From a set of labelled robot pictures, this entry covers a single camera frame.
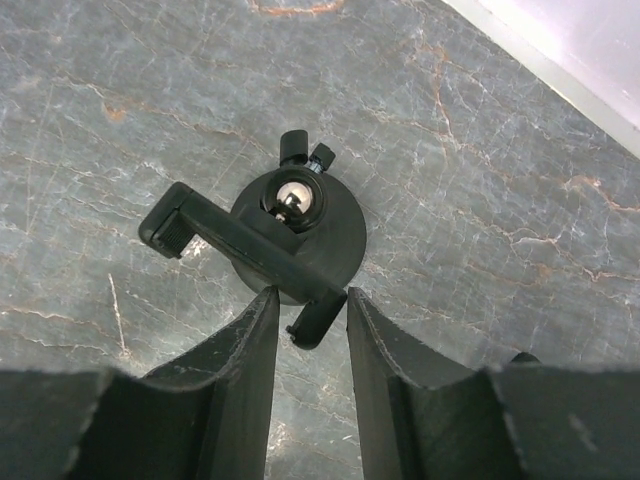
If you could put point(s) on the black round-base clamp stand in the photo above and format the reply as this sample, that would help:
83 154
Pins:
296 228

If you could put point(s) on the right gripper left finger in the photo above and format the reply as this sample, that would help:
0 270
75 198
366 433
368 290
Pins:
204 415

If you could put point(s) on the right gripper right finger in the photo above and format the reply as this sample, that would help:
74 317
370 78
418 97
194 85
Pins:
422 415

